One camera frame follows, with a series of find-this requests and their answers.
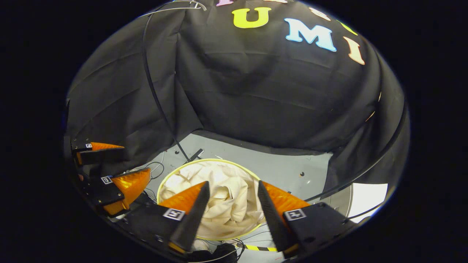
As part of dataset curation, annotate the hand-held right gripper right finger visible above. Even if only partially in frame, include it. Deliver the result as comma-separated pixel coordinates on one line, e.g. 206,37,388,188
257,180,358,257

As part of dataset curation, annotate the cream button shirt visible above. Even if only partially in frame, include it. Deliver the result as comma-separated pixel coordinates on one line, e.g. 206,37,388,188
160,161,266,240

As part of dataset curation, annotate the yellow black striped tape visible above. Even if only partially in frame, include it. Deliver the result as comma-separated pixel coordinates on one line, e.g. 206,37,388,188
239,244,279,252

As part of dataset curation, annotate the round yellow-rimmed laundry hamper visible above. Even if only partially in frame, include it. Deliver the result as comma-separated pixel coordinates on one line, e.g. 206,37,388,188
156,158,267,241

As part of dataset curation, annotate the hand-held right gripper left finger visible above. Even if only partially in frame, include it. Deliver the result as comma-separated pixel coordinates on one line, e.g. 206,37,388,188
122,180,211,255

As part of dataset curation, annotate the white plastic hanger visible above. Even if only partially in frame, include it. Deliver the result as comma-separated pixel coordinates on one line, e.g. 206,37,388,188
140,0,207,18

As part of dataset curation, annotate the black backdrop cloth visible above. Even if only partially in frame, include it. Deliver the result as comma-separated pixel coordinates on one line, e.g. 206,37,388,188
66,0,410,205

